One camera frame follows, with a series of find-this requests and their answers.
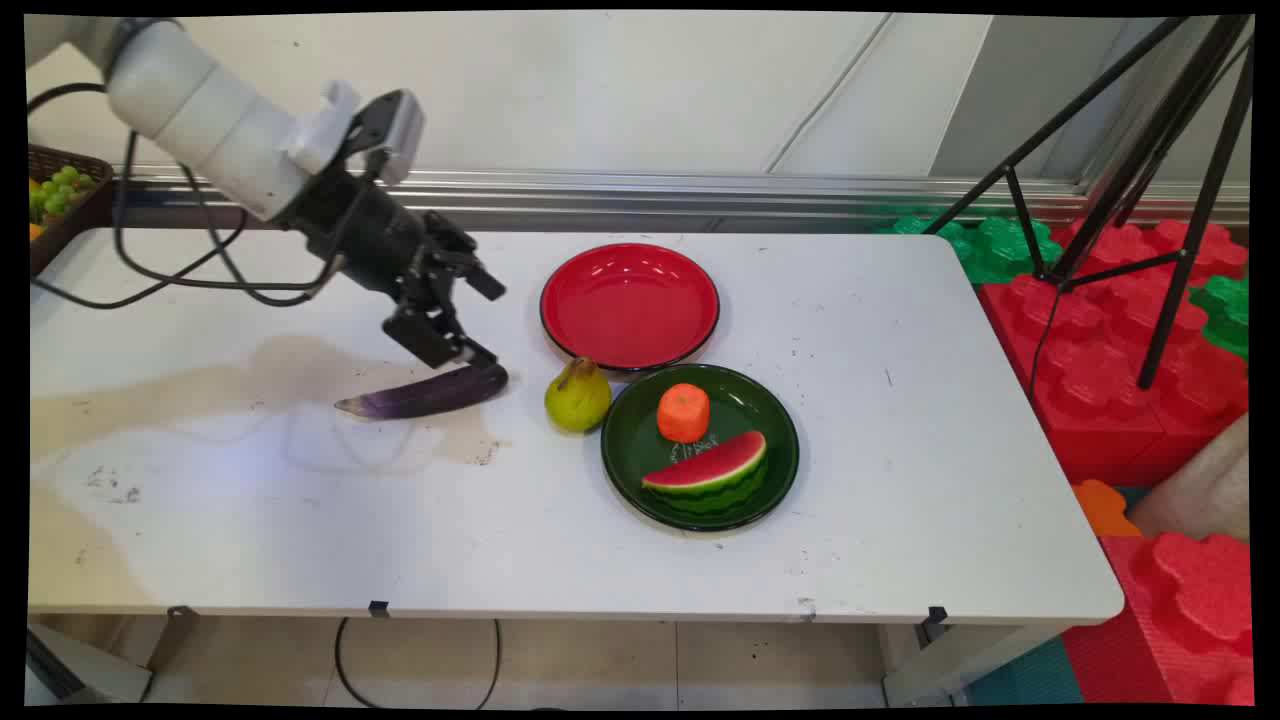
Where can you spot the toy watermelon slice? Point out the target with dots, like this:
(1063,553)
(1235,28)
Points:
(710,480)

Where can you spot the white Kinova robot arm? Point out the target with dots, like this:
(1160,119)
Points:
(200,120)

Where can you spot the aluminium rail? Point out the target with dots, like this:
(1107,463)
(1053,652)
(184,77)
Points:
(650,190)

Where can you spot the green foam block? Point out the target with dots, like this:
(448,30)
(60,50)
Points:
(1000,245)
(1228,312)

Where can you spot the orange toy tangerine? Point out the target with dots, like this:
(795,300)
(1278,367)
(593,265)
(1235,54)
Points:
(683,413)

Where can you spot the black tripod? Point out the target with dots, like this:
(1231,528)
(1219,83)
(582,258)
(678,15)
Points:
(1165,130)

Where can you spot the beige cushion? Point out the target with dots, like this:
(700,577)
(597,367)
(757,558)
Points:
(1205,490)

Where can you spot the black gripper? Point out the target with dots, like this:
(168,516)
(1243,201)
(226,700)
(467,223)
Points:
(370,235)

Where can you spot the dark green round plate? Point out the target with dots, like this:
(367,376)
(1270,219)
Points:
(740,405)

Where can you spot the purple toy eggplant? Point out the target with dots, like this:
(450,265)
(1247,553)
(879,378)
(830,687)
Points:
(430,397)

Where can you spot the red round plate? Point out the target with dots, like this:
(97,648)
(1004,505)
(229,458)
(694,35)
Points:
(628,305)

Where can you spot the green toy grapes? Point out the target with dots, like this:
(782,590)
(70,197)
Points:
(58,190)

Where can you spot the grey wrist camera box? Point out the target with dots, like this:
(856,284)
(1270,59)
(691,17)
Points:
(398,130)

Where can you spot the brown wicker basket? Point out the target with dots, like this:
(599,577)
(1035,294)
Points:
(70,215)

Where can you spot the white table leg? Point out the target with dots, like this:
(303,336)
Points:
(950,665)

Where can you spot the yellow-green toy pear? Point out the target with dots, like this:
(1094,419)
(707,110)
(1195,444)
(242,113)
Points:
(577,400)

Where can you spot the large red foam block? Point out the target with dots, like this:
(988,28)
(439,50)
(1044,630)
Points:
(1100,340)

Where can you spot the orange foam piece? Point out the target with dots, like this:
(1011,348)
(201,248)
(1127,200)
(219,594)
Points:
(1102,508)

